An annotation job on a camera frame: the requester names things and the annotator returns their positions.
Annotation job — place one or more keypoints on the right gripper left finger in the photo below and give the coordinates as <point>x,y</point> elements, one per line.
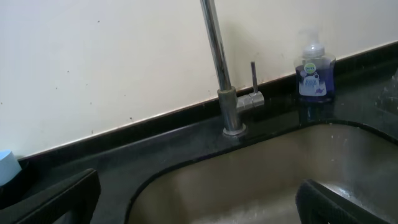
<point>62,199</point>

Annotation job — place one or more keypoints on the black tray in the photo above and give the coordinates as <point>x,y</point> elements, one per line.
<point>12,194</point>

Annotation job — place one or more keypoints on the steel sink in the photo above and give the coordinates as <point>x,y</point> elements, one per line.
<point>264,174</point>

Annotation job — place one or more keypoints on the steel tap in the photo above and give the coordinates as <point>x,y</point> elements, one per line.
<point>228,102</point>

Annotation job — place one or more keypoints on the blue soap bottle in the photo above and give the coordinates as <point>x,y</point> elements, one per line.
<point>314,77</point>

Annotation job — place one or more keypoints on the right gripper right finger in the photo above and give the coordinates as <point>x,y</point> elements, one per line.
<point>323,208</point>

